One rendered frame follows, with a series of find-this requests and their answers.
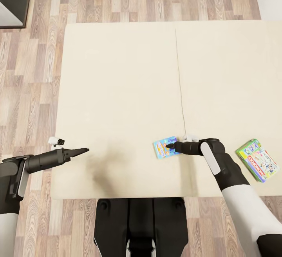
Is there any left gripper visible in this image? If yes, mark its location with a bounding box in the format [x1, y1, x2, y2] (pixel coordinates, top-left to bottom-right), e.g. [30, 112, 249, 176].
[39, 148, 88, 170]

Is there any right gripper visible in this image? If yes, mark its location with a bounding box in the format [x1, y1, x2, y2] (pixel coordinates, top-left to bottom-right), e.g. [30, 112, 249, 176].
[166, 142, 194, 155]

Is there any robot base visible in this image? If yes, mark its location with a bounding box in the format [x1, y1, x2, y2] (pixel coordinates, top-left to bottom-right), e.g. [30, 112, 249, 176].
[94, 197, 188, 257]

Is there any robot trunk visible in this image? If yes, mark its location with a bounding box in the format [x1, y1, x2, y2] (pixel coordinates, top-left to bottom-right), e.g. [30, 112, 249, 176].
[126, 239, 156, 257]

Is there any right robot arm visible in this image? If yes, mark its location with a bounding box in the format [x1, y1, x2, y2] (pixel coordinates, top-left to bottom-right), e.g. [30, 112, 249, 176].
[166, 133, 282, 257]

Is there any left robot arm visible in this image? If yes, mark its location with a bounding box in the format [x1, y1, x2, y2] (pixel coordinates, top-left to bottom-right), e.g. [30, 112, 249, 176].
[0, 137, 88, 257]

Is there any board game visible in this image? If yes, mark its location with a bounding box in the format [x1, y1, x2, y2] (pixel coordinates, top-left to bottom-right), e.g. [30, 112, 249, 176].
[154, 136, 180, 160]
[235, 139, 281, 183]

